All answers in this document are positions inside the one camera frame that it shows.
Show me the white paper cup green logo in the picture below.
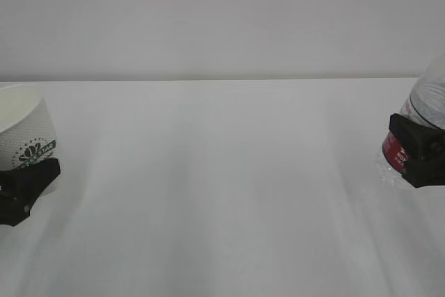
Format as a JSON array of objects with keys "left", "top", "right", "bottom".
[{"left": 1, "top": 83, "right": 60, "bottom": 170}]

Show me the Nongfu Spring water bottle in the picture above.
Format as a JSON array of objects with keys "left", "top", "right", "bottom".
[{"left": 376, "top": 56, "right": 444, "bottom": 189}]

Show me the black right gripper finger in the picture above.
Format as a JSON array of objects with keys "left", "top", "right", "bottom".
[{"left": 389, "top": 113, "right": 444, "bottom": 187}]

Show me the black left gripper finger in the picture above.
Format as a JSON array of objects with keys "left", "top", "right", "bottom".
[{"left": 1, "top": 158, "right": 60, "bottom": 227}]

